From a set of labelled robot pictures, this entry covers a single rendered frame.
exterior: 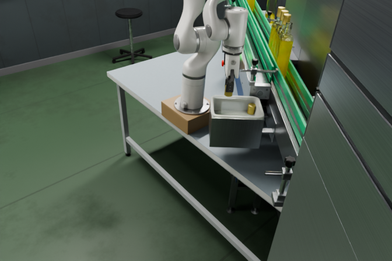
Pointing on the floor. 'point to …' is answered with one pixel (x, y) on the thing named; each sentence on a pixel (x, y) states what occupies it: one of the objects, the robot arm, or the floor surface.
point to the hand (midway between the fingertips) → (229, 85)
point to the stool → (130, 33)
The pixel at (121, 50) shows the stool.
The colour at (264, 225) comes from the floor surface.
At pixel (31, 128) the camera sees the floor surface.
